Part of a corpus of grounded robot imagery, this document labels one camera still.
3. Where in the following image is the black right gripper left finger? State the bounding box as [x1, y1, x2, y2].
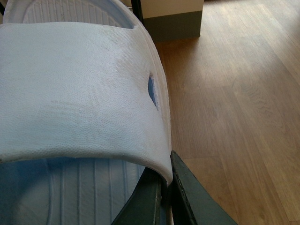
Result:
[112, 168, 169, 225]

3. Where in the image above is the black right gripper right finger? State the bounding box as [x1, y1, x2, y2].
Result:
[171, 151, 232, 225]

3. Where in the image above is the black chrome shoe rack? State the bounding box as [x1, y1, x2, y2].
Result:
[0, 0, 143, 20]

